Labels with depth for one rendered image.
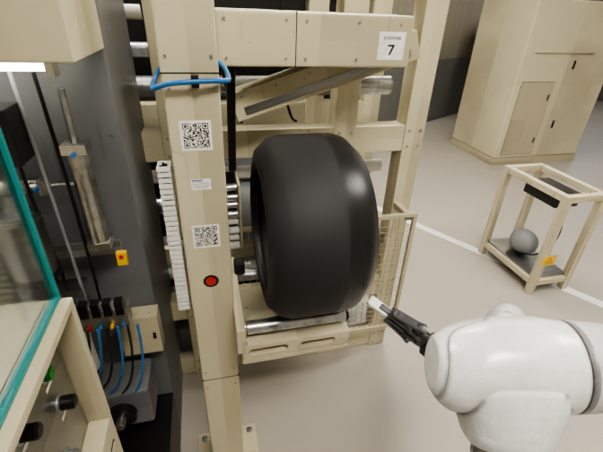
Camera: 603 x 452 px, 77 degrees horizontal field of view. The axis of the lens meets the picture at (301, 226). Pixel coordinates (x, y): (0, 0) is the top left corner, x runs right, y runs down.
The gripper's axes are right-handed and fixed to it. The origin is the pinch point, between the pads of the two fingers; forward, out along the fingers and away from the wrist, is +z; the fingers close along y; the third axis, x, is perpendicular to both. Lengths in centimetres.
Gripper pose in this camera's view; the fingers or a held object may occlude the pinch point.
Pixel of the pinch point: (379, 306)
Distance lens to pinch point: 118.5
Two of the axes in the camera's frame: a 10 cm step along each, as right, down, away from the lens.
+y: -1.5, 5.1, 8.5
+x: 5.9, -6.4, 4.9
